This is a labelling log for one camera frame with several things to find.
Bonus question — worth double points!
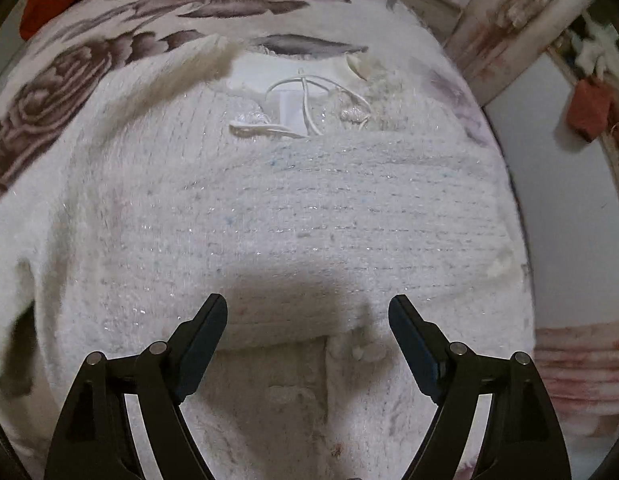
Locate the red cloth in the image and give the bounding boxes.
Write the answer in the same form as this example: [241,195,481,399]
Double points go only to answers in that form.
[20,0,153,41]

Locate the white hanging cloth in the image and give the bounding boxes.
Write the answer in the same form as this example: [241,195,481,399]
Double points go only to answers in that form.
[574,12,619,75]

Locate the white fuzzy knit sweater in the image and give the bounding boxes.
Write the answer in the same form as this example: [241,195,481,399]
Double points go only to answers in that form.
[0,35,539,480]

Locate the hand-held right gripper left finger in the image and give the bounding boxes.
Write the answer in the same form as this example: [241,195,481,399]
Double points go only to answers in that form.
[43,293,228,480]

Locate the floral printed blanket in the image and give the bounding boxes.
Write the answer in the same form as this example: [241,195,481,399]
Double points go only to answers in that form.
[0,0,496,211]

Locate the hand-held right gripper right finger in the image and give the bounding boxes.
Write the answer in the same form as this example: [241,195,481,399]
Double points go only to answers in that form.
[388,295,573,480]

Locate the red-brown hanging cloth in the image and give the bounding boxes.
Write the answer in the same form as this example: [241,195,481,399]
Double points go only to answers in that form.
[565,79,616,143]

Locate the pink patterned board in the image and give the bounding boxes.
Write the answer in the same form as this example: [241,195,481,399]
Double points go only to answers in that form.
[442,0,596,109]

